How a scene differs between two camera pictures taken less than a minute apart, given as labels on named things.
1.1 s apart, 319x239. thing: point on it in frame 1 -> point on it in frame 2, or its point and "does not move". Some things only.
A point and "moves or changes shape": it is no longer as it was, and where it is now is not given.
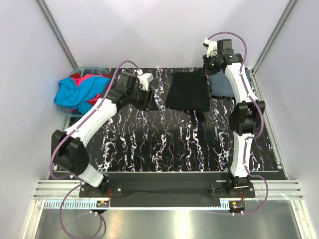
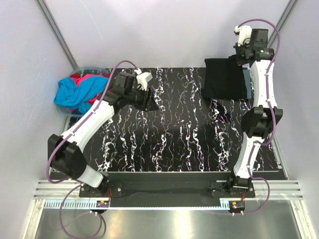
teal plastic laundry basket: x=82 y=70 does not move
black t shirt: x=190 y=91 moves or changes shape
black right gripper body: x=211 y=67 -> x=240 y=51
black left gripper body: x=143 y=102 does not move
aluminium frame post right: x=284 y=16 does not move
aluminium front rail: x=57 y=188 does not move
